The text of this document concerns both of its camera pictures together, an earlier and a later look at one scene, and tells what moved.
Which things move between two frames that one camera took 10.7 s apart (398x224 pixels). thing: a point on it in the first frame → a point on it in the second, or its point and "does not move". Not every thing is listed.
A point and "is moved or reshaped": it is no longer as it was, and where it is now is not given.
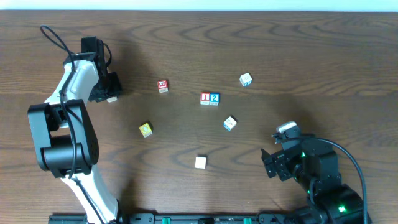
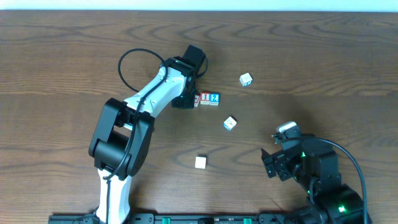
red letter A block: x=112 y=99 is moved or reshaped
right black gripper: x=277 y=162 does not move
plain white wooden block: x=200 y=162 does not move
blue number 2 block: x=214 y=99 does not move
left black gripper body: x=107 y=90 → x=184 y=101
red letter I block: x=205 y=98 does not move
